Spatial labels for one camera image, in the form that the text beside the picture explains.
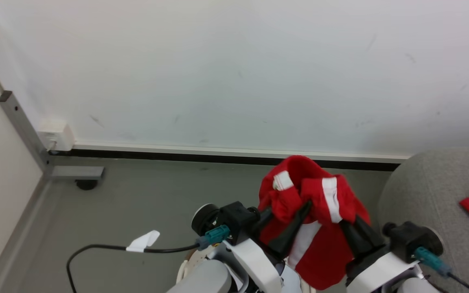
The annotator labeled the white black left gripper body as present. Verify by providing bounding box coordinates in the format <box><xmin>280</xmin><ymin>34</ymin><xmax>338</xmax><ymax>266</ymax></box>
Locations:
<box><xmin>222</xmin><ymin>228</ymin><xmax>288</xmax><ymax>293</ymax></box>

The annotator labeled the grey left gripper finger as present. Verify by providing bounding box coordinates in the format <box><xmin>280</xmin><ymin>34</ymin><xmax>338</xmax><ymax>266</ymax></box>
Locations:
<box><xmin>268</xmin><ymin>200</ymin><xmax>312</xmax><ymax>258</ymax></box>
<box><xmin>258</xmin><ymin>207</ymin><xmax>274</xmax><ymax>233</ymax></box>

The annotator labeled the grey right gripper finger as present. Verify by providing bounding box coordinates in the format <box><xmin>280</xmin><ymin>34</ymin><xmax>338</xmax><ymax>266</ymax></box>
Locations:
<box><xmin>338</xmin><ymin>219</ymin><xmax>363</xmax><ymax>255</ymax></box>
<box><xmin>355</xmin><ymin>215</ymin><xmax>385</xmax><ymax>249</ymax></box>

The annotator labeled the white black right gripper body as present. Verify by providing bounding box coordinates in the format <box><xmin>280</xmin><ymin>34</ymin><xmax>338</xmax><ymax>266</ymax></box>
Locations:
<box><xmin>346</xmin><ymin>242</ymin><xmax>419</xmax><ymax>293</ymax></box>

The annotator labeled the light grey fabric sofa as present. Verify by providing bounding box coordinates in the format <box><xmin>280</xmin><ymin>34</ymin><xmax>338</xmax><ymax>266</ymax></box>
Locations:
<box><xmin>377</xmin><ymin>147</ymin><xmax>469</xmax><ymax>293</ymax></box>

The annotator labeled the white tape tag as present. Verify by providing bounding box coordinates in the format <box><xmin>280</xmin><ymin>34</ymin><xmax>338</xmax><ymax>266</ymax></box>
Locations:
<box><xmin>126</xmin><ymin>230</ymin><xmax>160</xmax><ymax>253</ymax></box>

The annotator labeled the black cable teal plug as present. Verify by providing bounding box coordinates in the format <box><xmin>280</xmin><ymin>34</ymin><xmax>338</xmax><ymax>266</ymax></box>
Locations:
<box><xmin>414</xmin><ymin>246</ymin><xmax>469</xmax><ymax>293</ymax></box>
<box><xmin>66</xmin><ymin>225</ymin><xmax>231</xmax><ymax>293</ymax></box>

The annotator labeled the white wall outlet box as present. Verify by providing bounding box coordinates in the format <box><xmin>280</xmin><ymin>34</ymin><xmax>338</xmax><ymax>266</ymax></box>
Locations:
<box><xmin>38</xmin><ymin>119</ymin><xmax>75</xmax><ymax>152</ymax></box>

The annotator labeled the grey metal frame leg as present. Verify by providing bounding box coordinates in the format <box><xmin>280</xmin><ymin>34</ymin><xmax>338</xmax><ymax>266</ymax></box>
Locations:
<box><xmin>0</xmin><ymin>90</ymin><xmax>105</xmax><ymax>180</ymax></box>

